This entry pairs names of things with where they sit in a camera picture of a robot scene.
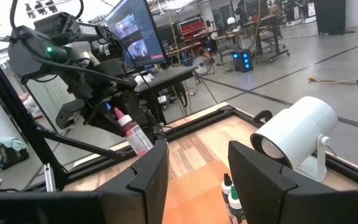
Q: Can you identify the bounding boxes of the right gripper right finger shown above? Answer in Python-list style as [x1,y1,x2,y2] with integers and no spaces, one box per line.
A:
[227,140,358,224]

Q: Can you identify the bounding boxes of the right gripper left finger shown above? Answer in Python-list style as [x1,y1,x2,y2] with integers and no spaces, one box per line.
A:
[0,139,170,224]

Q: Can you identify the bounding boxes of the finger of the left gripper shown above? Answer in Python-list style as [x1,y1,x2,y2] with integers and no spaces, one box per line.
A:
[124,93,157,142]
[85,104,127,136]

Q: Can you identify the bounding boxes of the pink cap food coloring bottle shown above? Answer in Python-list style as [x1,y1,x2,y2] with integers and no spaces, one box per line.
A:
[112,106,154,158]

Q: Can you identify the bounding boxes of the green cap food coloring bottle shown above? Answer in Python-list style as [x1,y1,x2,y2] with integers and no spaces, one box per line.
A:
[227,185,247,224]

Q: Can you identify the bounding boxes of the black cap food coloring bottle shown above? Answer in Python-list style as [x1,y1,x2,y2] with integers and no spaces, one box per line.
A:
[221,172,233,203]

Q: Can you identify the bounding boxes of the grey-green cabinet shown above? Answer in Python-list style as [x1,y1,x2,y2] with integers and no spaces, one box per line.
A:
[26,74,77,131]

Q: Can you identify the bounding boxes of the black desk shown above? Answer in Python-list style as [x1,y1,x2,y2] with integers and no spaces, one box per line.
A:
[134,65,198,125]

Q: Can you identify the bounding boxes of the teal cloth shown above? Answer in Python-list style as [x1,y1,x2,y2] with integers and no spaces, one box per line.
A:
[0,136,29,153]

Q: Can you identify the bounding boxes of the white spot lamp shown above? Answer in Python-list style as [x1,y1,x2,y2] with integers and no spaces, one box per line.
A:
[249,95,339,183]

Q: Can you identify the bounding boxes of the black curved clamp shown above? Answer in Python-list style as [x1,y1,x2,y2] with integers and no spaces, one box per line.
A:
[252,110,273,124]

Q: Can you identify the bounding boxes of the floor fan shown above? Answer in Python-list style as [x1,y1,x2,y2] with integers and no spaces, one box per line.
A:
[193,55,214,75]

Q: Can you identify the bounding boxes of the computer monitor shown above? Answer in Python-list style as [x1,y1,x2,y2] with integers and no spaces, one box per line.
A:
[104,0,168,71]

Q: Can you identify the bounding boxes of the red storage shelf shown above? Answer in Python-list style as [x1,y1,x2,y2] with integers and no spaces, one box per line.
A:
[178,21,206,44]

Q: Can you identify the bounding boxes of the computer tower blue lights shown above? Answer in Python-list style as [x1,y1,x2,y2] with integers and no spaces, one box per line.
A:
[232,49,254,73]

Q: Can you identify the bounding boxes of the wooden work desk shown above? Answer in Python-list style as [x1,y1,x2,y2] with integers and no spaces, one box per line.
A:
[213,14,290,63]

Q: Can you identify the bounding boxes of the person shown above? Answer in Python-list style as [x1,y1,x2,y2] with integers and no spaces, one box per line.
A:
[253,2,287,41]

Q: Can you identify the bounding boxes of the black aluminium table frame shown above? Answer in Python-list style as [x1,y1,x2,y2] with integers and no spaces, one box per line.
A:
[0,34,358,192]

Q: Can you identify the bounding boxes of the silver aluminium bracket strip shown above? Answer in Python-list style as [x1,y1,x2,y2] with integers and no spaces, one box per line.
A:
[44,163,57,192]

